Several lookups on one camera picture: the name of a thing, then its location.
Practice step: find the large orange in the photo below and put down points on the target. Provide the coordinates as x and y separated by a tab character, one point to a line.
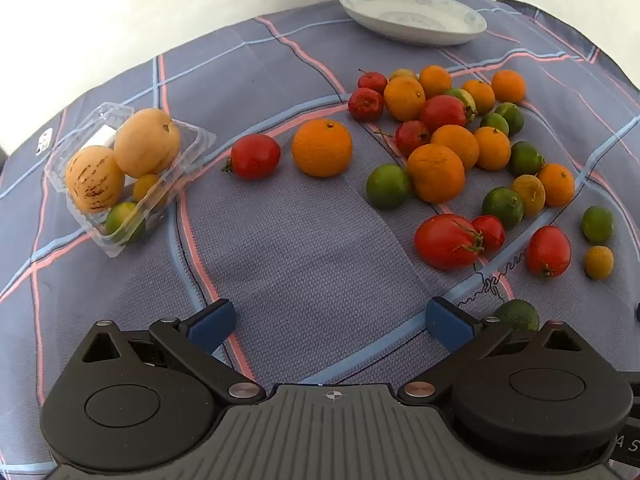
322	147

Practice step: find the small yellow citrus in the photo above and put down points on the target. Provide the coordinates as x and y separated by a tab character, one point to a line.
599	262

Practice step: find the grey-blue plaid cloth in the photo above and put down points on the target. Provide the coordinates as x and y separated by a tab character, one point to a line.
280	250

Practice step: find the white paper label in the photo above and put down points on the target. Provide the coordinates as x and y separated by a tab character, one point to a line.
102	136

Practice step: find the pile of small oranges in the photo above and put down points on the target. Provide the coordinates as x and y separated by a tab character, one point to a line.
435	172

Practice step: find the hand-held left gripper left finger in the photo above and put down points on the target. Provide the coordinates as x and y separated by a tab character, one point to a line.
212	322

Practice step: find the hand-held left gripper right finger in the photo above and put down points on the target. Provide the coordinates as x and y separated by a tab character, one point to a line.
447	325

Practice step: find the small orange kumquat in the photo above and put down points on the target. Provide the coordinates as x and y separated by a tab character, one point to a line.
147	187

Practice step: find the white cloth tag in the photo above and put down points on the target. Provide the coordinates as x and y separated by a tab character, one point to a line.
44	141

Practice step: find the green-orange unripe citrus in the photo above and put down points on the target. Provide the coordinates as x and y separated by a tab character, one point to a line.
122	222

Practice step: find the group of red tomatoes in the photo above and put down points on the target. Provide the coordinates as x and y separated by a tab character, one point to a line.
447	241

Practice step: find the white porcelain bowl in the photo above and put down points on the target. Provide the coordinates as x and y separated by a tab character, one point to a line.
412	12

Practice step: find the plain yellow pepino melon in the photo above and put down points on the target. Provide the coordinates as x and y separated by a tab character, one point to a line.
146	140

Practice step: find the striped yellow pepino melon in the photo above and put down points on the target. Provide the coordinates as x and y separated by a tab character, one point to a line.
94	178

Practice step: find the clear plastic clamshell container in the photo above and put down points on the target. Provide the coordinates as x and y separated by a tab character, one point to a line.
192	142

